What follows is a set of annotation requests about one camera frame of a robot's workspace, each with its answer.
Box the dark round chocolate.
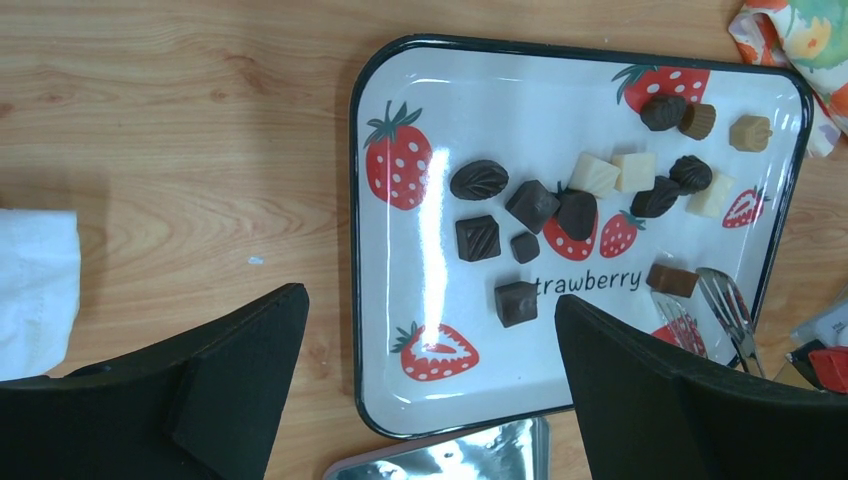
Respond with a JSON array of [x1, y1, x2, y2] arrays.
[[556, 189, 597, 241], [640, 94, 687, 131]]

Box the dark chocolate block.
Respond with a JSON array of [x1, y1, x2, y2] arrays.
[[494, 281, 538, 328]]

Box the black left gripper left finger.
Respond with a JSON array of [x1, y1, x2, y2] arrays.
[[1, 284, 310, 479]]

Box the white cloth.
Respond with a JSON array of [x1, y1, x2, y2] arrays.
[[1, 209, 81, 381]]

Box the strawberry print tray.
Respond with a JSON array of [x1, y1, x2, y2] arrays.
[[349, 35, 815, 439]]

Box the orange floral cloth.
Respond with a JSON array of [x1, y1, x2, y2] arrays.
[[728, 0, 847, 157]]

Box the small dark chocolate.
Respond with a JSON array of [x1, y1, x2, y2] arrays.
[[510, 232, 540, 264]]

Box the dark square chocolate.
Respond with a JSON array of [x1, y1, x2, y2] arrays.
[[455, 215, 501, 262]]

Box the brown rectangular chocolate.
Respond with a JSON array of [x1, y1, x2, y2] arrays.
[[646, 263, 700, 298]]

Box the metal tongs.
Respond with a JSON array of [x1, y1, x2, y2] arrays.
[[650, 267, 766, 378]]

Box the dark cube chocolate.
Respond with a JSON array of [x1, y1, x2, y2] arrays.
[[505, 180, 560, 235]]

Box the silver tin lid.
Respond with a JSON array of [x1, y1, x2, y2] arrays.
[[323, 417, 551, 479]]

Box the dark shell chocolate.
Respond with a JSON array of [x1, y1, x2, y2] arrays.
[[669, 155, 713, 195]]

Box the white chocolate cube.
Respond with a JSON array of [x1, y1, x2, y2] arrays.
[[611, 153, 656, 193], [567, 152, 621, 199], [686, 172, 736, 218]]

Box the brown cup chocolate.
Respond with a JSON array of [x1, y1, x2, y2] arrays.
[[677, 103, 716, 141]]

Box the caramel chocolate piece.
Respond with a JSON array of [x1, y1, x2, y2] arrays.
[[729, 115, 773, 153]]

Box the dark leaf chocolate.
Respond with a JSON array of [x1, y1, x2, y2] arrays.
[[630, 176, 681, 218], [449, 159, 509, 201]]

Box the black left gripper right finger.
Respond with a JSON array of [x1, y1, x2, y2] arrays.
[[555, 294, 847, 479]]

